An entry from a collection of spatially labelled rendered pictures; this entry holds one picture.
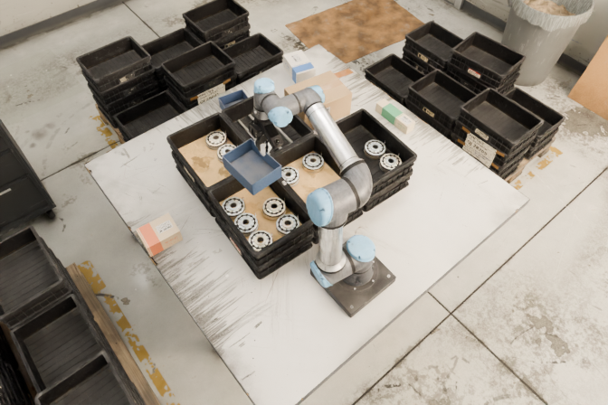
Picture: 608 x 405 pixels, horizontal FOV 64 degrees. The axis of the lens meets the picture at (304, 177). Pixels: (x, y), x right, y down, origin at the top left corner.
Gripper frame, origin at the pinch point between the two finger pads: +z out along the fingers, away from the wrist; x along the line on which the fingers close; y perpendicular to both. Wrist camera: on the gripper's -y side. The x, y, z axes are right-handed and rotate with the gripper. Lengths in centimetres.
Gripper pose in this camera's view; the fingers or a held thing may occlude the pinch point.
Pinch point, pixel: (265, 154)
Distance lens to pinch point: 201.6
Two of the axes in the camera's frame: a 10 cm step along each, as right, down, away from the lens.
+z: -0.8, 6.6, 7.5
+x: -7.8, 4.2, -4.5
